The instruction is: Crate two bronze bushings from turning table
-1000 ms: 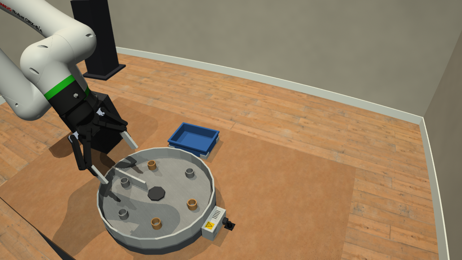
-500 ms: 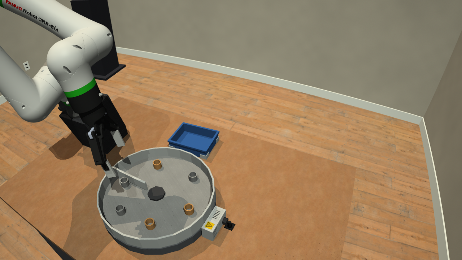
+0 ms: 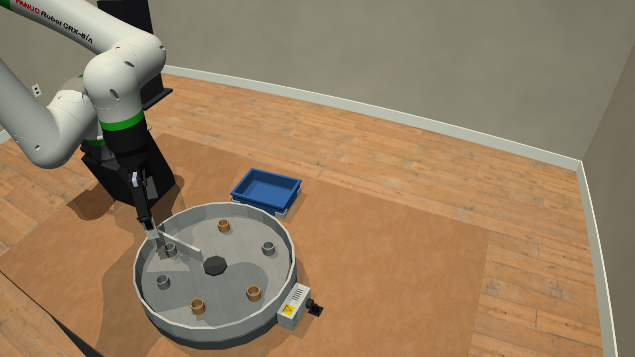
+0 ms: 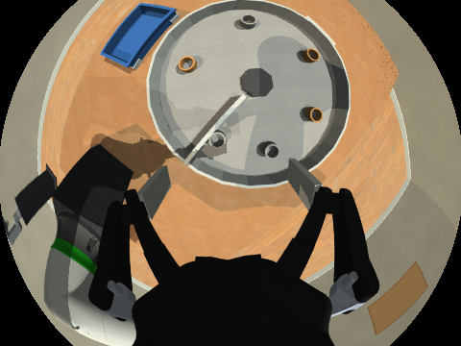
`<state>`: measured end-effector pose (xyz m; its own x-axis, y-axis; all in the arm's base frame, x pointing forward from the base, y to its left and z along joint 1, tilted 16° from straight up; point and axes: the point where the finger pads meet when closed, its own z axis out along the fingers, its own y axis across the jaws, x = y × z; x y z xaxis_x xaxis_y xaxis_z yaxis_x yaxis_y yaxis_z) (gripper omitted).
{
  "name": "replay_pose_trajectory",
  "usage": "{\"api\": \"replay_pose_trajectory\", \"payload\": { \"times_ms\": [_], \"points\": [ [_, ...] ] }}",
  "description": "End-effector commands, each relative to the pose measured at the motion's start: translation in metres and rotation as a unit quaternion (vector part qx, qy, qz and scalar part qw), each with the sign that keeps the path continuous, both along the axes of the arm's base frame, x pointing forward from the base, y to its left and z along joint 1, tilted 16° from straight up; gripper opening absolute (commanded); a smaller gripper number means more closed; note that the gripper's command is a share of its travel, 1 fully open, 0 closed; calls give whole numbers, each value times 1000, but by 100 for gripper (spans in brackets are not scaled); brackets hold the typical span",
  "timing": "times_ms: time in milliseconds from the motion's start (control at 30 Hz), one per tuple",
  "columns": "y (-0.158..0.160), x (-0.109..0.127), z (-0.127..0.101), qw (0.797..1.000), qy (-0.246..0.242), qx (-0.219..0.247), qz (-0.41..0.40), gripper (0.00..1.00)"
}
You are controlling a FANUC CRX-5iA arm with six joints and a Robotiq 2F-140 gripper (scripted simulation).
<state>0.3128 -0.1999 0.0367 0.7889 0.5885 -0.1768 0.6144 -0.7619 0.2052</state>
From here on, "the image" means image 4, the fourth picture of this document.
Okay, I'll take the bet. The bronze bushing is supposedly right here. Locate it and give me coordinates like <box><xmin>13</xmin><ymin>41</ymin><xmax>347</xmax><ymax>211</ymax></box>
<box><xmin>305</xmin><ymin>107</ymin><xmax>323</xmax><ymax>122</ymax></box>
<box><xmin>179</xmin><ymin>56</ymin><xmax>197</xmax><ymax>73</ymax></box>
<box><xmin>303</xmin><ymin>48</ymin><xmax>320</xmax><ymax>63</ymax></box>

